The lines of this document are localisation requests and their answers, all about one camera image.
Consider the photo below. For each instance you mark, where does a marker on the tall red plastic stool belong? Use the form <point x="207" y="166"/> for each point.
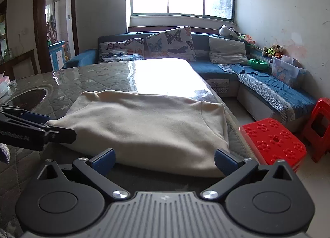
<point x="322" y="106"/>

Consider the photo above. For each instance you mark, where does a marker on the panda plush toy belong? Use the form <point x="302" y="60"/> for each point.
<point x="226" y="31"/>

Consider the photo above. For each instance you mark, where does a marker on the clear plastic storage box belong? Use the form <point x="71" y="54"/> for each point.
<point x="287" y="71"/>

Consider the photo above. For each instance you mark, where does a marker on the brown teddy bear plush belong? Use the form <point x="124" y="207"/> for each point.
<point x="273" y="51"/>

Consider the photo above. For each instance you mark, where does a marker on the blue sofa cover sheet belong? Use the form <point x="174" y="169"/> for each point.
<point x="270" y="83"/>

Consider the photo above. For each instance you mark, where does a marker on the grey pillow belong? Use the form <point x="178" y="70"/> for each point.
<point x="226" y="51"/>

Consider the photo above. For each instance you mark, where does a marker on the colourful plush toy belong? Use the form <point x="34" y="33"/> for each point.
<point x="246" y="39"/>

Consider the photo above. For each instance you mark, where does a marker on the dark wooden door frame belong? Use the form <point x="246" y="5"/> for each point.
<point x="38" y="26"/>

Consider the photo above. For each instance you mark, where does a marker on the wooden display cabinet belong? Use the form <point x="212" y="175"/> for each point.
<point x="3" y="29"/>

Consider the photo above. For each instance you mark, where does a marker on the butterfly print pillow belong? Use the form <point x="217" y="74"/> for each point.
<point x="121" y="50"/>
<point x="170" y="43"/>

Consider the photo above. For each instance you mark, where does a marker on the low red patterned stool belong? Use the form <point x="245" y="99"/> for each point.
<point x="273" y="137"/>

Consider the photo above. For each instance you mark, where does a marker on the green bowl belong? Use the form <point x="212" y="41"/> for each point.
<point x="258" y="64"/>

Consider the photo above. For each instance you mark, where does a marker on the round black induction cooktop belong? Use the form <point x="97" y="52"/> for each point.
<point x="28" y="99"/>

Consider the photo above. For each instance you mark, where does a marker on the blue corner sofa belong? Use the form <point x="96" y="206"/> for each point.
<point x="201" y="44"/>

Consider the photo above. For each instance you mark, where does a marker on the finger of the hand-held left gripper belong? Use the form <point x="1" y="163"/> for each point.
<point x="61" y="135"/>
<point x="37" y="118"/>

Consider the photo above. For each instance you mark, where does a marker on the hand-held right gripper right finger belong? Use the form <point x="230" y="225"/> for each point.
<point x="226" y="162"/>

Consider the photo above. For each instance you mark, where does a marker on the hanging clothes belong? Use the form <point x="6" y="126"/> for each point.
<point x="50" y="28"/>

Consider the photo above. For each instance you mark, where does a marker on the person's left hand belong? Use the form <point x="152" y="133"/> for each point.
<point x="4" y="154"/>

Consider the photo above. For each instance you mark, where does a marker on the pink and white tissue pack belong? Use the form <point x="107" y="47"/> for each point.
<point x="4" y="86"/>

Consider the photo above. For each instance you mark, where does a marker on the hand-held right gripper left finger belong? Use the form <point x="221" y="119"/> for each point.
<point x="103" y="162"/>

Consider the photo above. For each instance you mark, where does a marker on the cream sweatshirt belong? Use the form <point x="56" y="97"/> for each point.
<point x="141" y="129"/>

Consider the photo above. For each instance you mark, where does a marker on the blue cabinet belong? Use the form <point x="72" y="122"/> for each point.
<point x="56" y="56"/>

